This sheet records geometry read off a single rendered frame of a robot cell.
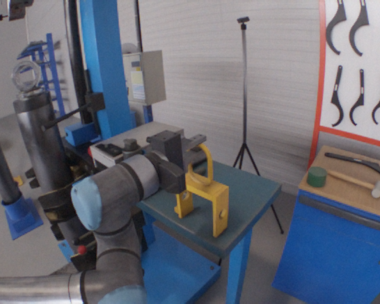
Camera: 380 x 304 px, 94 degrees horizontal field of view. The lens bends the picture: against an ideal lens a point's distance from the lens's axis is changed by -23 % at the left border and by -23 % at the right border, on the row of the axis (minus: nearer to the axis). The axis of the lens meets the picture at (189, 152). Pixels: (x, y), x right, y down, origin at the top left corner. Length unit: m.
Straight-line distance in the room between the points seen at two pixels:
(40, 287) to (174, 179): 0.33
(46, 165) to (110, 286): 0.97
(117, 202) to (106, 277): 0.14
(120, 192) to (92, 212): 0.06
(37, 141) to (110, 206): 0.88
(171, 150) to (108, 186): 0.16
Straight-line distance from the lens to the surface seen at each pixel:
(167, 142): 0.48
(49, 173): 1.31
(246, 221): 0.76
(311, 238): 1.38
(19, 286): 0.49
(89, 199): 0.41
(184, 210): 0.77
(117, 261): 0.43
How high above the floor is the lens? 1.59
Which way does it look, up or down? 26 degrees down
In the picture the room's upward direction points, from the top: 4 degrees counter-clockwise
